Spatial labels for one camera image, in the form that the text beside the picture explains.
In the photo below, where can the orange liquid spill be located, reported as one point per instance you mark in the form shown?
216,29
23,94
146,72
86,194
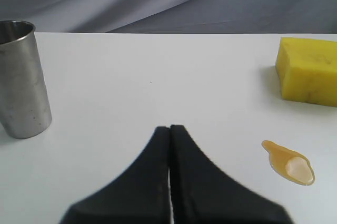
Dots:
289,164

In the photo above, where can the yellow sponge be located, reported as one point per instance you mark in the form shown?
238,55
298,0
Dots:
307,70

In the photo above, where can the grey fabric backdrop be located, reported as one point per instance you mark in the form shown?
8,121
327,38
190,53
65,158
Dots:
175,16

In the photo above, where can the stainless steel cup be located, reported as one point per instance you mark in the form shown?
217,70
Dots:
25,108

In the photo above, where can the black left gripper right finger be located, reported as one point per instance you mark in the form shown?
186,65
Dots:
203,193

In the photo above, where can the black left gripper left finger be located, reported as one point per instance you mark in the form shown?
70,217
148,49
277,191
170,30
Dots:
139,195

